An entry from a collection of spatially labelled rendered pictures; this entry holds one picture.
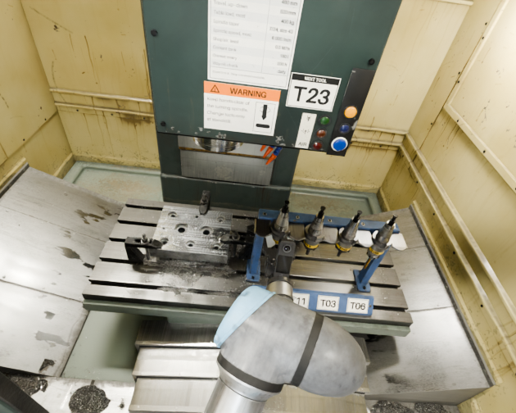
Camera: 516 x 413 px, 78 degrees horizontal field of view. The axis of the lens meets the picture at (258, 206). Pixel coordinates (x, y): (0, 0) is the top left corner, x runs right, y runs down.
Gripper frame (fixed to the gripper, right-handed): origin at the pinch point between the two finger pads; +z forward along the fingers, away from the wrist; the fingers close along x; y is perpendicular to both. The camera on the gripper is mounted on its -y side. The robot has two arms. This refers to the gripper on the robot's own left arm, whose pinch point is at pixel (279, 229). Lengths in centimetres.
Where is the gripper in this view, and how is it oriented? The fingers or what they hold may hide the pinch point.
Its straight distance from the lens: 103.2
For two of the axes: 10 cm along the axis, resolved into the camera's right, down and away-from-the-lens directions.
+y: -1.3, 7.2, 6.8
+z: 0.3, -6.8, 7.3
